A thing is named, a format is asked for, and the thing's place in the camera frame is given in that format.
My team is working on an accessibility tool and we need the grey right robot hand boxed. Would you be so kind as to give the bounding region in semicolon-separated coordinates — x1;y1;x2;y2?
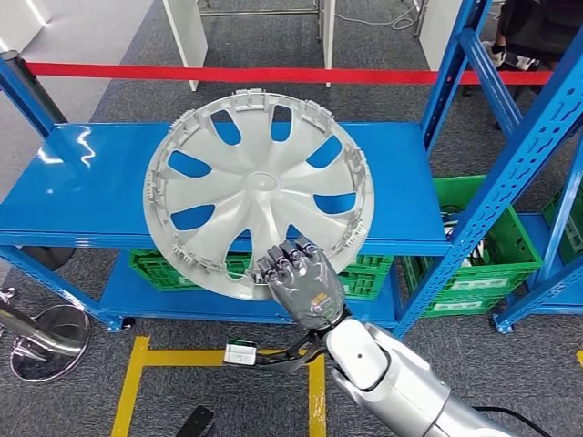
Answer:
256;236;347;331

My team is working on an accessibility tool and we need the grey plastic wheel hubcap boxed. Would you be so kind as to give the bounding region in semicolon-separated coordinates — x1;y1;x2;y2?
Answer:
142;88;375;301

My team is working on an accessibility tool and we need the wide blue metal shelf rack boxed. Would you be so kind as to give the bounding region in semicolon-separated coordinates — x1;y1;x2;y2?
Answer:
0;0;583;339

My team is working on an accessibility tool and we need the large green plastic crate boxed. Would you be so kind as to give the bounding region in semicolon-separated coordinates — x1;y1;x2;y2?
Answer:
400;175;544;319

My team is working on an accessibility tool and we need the red barrier tape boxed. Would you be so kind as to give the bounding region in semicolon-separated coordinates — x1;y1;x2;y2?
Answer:
25;62;554;86

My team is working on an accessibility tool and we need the white table with metal bar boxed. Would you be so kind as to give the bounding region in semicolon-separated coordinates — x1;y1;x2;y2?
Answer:
162;0;337;93

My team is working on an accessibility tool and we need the white table panel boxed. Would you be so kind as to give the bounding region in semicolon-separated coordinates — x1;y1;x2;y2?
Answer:
412;0;464;72

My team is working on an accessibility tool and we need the chrome stanchion with round base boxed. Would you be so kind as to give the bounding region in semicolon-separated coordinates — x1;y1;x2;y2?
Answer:
0;288;94;383

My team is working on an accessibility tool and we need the person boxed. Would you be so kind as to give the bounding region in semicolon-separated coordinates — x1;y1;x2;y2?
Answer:
483;0;583;70

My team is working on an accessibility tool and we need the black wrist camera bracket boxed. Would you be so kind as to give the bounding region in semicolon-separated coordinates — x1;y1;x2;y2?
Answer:
254;331;329;375

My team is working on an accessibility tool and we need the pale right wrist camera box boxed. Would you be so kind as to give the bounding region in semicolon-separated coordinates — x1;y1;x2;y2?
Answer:
223;339;258;367

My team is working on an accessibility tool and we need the white cable on floor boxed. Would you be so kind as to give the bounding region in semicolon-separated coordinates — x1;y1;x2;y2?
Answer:
334;5;420;31

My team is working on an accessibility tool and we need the black stanchion post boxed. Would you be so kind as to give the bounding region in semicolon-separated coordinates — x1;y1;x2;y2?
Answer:
0;51;76;272

